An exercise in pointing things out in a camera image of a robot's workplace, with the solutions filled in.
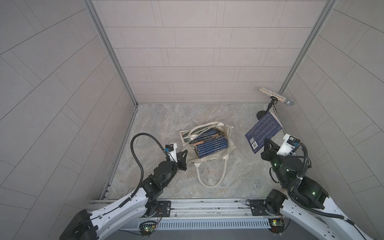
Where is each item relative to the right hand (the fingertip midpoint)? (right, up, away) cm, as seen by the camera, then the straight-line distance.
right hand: (261, 139), depth 67 cm
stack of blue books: (-23, -4, +17) cm, 29 cm away
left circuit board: (-51, -39, -3) cm, 64 cm away
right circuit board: (+8, -40, +1) cm, 41 cm away
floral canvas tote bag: (-35, 0, +12) cm, 37 cm away
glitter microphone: (+24, +18, +20) cm, 36 cm away
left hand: (-33, -8, +10) cm, 36 cm away
